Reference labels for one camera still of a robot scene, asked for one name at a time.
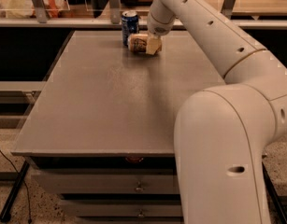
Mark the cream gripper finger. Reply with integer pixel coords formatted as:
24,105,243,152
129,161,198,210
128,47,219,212
146,35,162,55

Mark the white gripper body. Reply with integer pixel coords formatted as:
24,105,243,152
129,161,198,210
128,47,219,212
147,11,175,36

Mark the orange soda can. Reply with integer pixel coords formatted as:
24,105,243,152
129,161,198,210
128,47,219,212
128,34,152,54

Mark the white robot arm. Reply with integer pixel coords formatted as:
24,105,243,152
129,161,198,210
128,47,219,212
148,0,287,224

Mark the blue pepsi can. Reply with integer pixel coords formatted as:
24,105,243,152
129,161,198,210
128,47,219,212
122,10,139,46

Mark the grey drawer cabinet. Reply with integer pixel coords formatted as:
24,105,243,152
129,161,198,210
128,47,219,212
14,31,222,224

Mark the orange white plastic bag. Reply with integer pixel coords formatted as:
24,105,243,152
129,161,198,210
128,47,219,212
3,0,68,20

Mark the top grey drawer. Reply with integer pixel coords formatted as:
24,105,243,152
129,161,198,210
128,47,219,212
32,169,179,194

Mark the grey drawer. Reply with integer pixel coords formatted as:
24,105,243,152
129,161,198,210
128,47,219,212
59,200,182,217
32,169,179,194

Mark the clear acrylic panel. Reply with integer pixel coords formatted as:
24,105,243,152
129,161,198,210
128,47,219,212
0,0,71,20

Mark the middle metal shelf bracket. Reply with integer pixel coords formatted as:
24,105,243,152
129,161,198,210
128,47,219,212
108,0,121,24

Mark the metal shelf bracket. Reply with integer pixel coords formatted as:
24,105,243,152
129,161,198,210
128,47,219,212
108,0,121,24
221,0,236,19
32,0,48,23

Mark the right metal shelf bracket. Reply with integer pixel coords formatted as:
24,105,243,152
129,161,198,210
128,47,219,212
221,0,236,19

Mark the left metal shelf bracket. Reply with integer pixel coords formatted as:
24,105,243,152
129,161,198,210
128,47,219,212
32,0,48,23

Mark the black floor cable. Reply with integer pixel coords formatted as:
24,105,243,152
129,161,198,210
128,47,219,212
0,139,33,224

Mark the right black floor rail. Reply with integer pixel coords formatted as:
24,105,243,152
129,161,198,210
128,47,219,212
263,165,287,224

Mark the black floor rail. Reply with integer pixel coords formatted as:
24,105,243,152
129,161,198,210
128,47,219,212
0,161,29,223
263,165,287,224

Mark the left black floor rail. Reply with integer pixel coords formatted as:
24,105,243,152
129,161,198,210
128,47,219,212
0,161,29,223

